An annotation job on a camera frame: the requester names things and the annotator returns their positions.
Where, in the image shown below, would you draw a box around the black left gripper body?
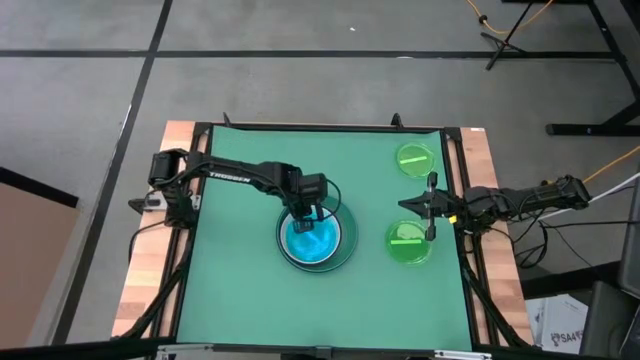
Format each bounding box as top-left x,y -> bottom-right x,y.
287,172 -> 330,221

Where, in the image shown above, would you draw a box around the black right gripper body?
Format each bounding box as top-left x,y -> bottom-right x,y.
425,172 -> 471,241

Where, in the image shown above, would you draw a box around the white plastic plate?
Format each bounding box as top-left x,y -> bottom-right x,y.
279,205 -> 344,266

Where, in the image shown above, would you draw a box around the blue transparent plastic plate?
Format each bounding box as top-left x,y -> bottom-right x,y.
284,212 -> 341,263

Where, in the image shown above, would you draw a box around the blue bowl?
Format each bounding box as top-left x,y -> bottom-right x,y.
276,202 -> 347,272

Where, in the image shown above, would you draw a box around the large blue-green plastic plate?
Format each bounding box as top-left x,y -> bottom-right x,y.
275,195 -> 359,274

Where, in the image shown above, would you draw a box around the green transparent plastic plate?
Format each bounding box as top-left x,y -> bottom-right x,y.
384,219 -> 433,266
396,142 -> 436,180

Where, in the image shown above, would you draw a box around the green table mat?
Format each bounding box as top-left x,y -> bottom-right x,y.
175,124 -> 474,351

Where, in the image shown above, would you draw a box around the white printed box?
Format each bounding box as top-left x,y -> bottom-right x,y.
524,293 -> 591,355

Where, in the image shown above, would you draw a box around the black stand legs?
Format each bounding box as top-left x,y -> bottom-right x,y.
479,0 -> 539,71

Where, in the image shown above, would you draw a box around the dark grey panel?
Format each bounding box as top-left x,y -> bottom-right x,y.
617,177 -> 640,286

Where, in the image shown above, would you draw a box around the dark grey equipment case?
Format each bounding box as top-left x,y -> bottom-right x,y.
579,279 -> 640,359

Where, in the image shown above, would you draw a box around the brown board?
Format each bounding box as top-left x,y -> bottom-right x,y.
0,167 -> 80,351

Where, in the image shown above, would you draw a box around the black aluminium table frame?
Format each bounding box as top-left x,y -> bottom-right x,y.
149,112 -> 534,360

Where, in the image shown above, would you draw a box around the black cable bundle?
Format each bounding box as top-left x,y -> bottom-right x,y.
459,247 -> 529,347
119,239 -> 194,340

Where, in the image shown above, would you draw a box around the silver bracket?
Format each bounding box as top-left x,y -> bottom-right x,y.
154,343 -> 214,360
433,349 -> 494,360

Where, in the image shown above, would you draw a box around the black desk leg frame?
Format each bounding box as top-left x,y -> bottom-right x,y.
545,0 -> 640,137

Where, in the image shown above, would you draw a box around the white cable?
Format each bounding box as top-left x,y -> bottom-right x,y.
537,172 -> 640,221

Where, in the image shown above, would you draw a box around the orange floor cable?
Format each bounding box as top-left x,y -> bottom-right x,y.
582,144 -> 640,185

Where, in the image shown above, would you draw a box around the yellow floor cable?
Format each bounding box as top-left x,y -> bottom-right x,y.
464,0 -> 556,36

